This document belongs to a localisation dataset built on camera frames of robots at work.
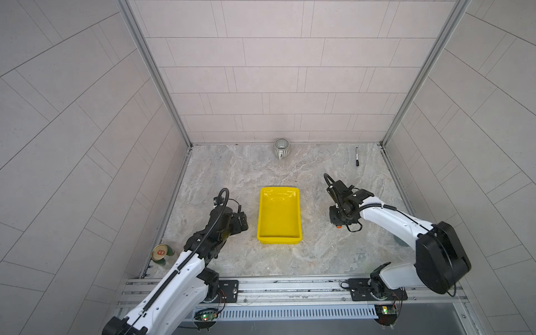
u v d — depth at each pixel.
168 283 0.46
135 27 0.74
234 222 0.72
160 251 0.69
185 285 0.48
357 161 1.08
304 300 0.71
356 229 0.67
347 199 0.62
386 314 0.68
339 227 0.81
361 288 0.71
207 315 0.64
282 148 1.05
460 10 0.71
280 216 0.83
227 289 0.71
